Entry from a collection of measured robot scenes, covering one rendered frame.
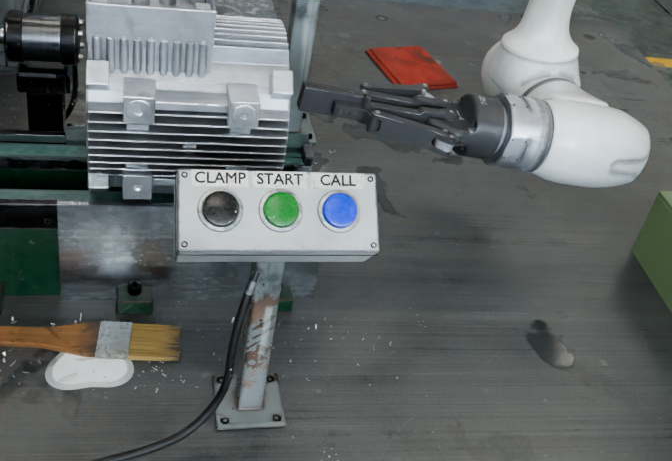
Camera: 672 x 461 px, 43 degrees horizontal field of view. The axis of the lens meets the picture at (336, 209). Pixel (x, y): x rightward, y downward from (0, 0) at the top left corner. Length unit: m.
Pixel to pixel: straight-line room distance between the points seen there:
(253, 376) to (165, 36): 0.34
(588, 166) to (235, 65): 0.44
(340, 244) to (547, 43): 0.53
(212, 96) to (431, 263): 0.41
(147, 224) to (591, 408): 0.53
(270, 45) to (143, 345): 0.34
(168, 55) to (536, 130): 0.43
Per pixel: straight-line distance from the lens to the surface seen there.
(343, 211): 0.71
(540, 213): 1.28
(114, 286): 0.99
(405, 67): 1.57
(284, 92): 0.85
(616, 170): 1.08
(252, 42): 0.88
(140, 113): 0.83
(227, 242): 0.70
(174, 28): 0.84
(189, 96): 0.85
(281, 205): 0.70
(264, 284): 0.77
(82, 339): 0.95
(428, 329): 1.02
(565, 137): 1.03
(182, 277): 0.98
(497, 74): 1.17
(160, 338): 0.95
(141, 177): 0.87
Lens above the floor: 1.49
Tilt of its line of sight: 36 degrees down
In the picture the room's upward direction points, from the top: 11 degrees clockwise
